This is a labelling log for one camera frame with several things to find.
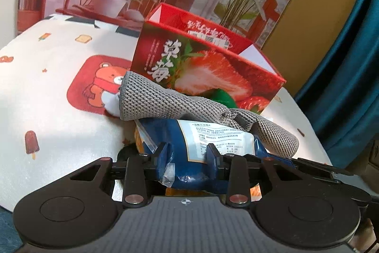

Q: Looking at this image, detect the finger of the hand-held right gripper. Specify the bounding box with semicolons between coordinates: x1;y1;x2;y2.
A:
292;156;355;184

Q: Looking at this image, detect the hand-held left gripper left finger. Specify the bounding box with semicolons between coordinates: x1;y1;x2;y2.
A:
69;142;176;210

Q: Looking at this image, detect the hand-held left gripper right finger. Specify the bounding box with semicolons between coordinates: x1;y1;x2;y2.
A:
205;143;297;208

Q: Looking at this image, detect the blue snack packet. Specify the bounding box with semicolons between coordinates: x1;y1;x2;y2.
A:
135;118;294;196

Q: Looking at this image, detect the grey mesh cloth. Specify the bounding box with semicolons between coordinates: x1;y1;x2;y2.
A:
119;70;299;159

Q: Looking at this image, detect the red strawberry print box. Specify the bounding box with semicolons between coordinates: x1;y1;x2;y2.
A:
130;2;287;116

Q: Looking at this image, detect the blue curtain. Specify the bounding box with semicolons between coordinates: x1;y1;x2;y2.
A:
293;0;379;171

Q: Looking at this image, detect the white printed blanket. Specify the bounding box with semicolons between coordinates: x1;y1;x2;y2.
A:
0;14;334;212

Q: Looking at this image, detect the wooden panel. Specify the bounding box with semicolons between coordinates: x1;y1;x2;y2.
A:
261;0;374;96

